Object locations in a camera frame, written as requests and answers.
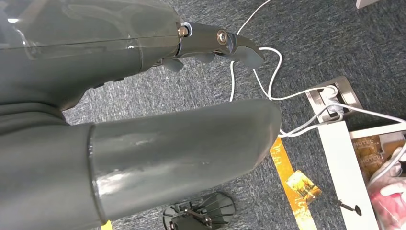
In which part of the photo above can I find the gold printed card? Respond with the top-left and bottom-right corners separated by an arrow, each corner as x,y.
285,170 -> 323,205

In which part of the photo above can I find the brown hotel card stack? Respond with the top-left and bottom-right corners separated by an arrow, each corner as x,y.
352,135 -> 386,182

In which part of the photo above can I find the black ribbed plastic base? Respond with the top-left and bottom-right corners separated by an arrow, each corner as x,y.
162,191 -> 237,230

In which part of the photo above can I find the white power plug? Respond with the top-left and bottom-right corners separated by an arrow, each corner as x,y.
319,85 -> 345,115

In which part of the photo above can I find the steel floor socket box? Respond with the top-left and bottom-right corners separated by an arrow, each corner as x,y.
305,75 -> 363,124

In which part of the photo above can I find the white furniture foot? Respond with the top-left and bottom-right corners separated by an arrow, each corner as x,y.
355,0 -> 381,10

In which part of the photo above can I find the small black key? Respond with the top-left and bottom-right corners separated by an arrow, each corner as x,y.
337,199 -> 362,217

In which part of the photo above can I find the pink plastic bag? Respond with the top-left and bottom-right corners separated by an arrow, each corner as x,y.
368,146 -> 406,230

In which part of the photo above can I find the white cable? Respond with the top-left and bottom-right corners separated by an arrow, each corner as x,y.
229,0 -> 338,102
367,142 -> 406,188
278,101 -> 406,138

